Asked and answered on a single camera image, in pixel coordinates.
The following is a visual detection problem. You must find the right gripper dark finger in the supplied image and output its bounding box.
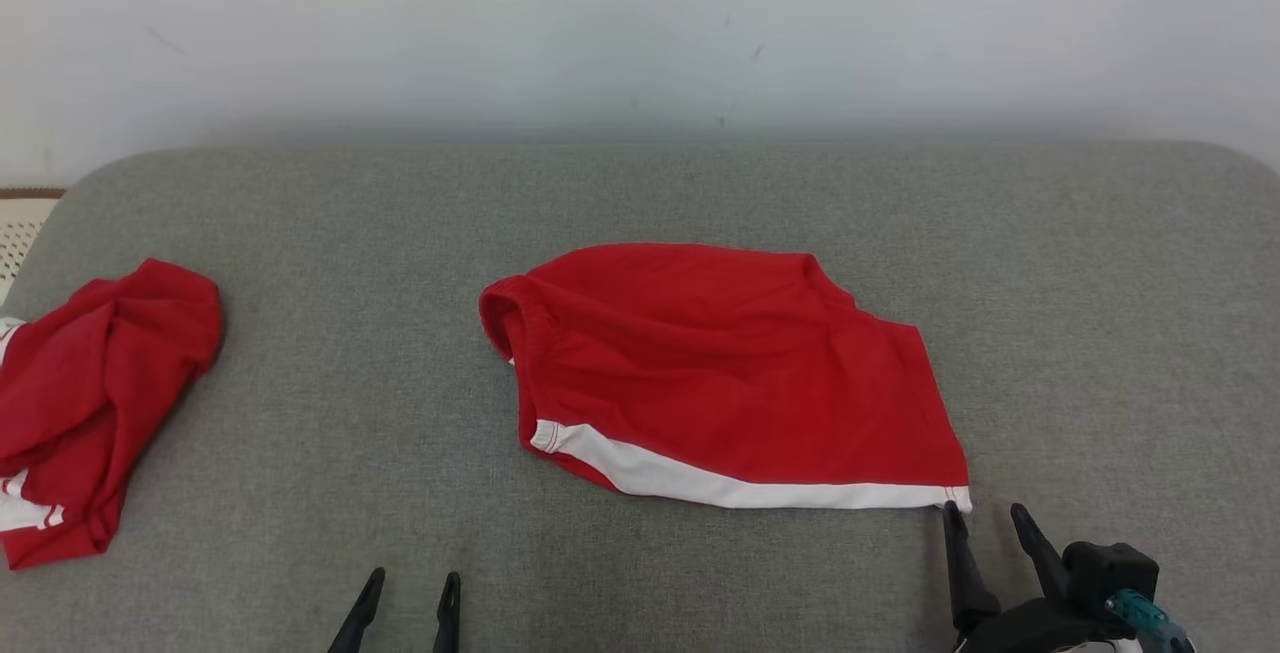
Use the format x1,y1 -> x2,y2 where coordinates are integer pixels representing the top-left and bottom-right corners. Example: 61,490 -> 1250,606
942,501 -> 1001,634
1010,503 -> 1071,602

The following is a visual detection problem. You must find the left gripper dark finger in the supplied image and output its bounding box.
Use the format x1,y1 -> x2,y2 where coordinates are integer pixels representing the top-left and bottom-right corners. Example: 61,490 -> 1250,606
432,572 -> 463,653
327,567 -> 386,653

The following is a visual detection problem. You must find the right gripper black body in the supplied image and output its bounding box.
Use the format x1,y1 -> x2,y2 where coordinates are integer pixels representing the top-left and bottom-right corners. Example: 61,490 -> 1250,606
955,593 -> 1136,653

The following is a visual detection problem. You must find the red shorts white side stripe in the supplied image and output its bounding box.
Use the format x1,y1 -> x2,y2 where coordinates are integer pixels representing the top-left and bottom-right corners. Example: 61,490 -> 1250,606
478,242 -> 973,512

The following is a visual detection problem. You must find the cream perforated laundry basket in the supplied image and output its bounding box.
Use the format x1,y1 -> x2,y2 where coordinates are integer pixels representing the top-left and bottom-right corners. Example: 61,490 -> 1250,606
0,188 -> 66,304

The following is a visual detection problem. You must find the red Bulls 23 jersey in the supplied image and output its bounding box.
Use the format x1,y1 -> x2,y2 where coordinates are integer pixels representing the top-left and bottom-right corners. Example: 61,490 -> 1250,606
0,258 -> 224,571

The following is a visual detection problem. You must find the grey fabric sofa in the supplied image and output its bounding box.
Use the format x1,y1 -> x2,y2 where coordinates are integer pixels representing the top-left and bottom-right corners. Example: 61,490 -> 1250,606
0,140 -> 1280,653

